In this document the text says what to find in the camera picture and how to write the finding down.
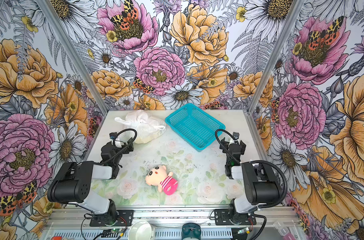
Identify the pink plush doll toy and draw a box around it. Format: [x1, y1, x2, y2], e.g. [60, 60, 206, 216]
[145, 165, 178, 196]

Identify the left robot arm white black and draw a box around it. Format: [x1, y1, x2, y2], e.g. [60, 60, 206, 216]
[47, 138, 134, 227]

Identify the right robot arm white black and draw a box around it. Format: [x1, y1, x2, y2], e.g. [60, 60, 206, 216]
[216, 139, 287, 225]

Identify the dark green round object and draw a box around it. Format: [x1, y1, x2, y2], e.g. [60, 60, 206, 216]
[182, 223, 202, 240]

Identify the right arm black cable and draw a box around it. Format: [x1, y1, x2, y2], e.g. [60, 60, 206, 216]
[214, 128, 288, 240]

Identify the white round bowl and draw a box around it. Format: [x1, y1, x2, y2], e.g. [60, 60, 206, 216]
[128, 221, 156, 240]

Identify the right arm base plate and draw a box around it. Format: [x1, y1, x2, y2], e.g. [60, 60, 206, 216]
[214, 209, 257, 226]

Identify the teal plastic basket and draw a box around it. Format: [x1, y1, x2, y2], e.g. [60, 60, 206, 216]
[165, 103, 226, 152]

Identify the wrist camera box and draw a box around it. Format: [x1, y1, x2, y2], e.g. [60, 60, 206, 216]
[233, 132, 240, 140]
[109, 132, 118, 140]

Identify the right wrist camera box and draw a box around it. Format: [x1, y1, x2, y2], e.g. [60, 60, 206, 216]
[233, 132, 240, 140]

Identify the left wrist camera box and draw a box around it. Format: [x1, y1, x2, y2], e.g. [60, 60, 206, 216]
[109, 132, 118, 140]

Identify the white plastic bag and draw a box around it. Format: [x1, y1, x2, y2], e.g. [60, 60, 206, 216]
[115, 110, 167, 144]

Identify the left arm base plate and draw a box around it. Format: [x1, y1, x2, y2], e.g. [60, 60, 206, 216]
[89, 210, 134, 227]

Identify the aluminium frame rail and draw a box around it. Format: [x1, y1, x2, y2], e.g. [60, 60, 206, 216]
[41, 205, 302, 240]

